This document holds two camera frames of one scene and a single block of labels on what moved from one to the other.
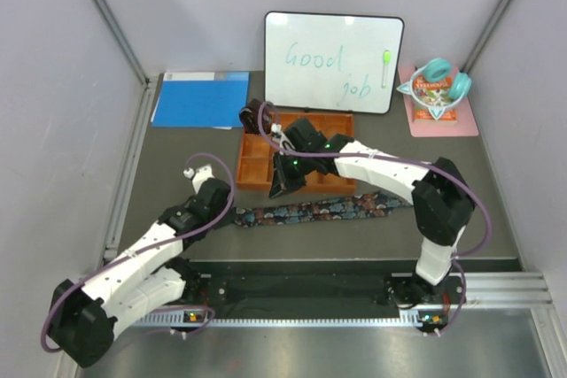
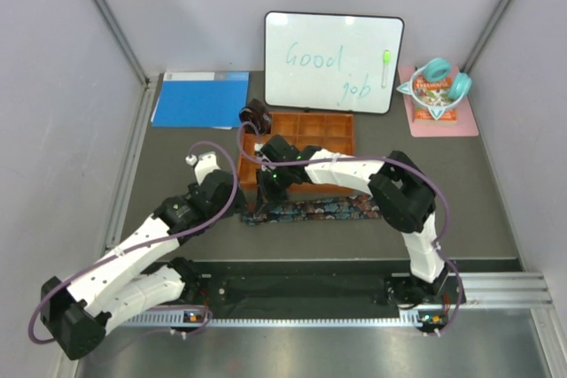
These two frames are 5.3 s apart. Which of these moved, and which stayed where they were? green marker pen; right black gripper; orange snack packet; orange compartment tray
Moved: right black gripper
Stayed: orange snack packet; orange compartment tray; green marker pen
